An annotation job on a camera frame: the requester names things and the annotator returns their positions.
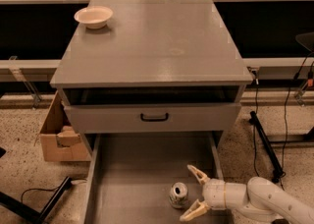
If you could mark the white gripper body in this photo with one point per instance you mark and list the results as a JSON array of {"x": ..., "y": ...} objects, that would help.
[{"x": 214, "y": 194}]

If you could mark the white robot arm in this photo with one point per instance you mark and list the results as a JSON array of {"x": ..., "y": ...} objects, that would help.
[{"x": 259, "y": 200}]

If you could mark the grey open middle drawer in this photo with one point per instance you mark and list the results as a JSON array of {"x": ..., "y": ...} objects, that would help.
[{"x": 130, "y": 177}]

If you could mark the grey top drawer front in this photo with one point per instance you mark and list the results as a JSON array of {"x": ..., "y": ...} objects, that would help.
[{"x": 126, "y": 119}]

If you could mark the cream ceramic bowl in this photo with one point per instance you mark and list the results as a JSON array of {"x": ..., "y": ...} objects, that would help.
[{"x": 93, "y": 17}]

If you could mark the brown cardboard box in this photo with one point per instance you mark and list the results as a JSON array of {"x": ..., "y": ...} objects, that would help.
[{"x": 59, "y": 141}]

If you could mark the black stand leg right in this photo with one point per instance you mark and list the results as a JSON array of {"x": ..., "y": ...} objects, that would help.
[{"x": 278, "y": 171}]

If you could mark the green white 7up can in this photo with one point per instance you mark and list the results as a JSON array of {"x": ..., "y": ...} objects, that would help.
[{"x": 178, "y": 195}]

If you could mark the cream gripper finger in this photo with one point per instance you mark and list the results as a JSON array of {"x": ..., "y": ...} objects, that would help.
[
  {"x": 197, "y": 209},
  {"x": 200, "y": 176}
]

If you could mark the grey drawer cabinet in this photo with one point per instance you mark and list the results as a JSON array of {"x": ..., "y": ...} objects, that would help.
[{"x": 154, "y": 53}]

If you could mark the black drawer handle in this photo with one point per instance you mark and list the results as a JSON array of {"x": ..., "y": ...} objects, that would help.
[{"x": 154, "y": 118}]

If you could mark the metal bracket left wall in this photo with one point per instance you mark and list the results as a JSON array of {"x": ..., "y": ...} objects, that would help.
[{"x": 19, "y": 77}]

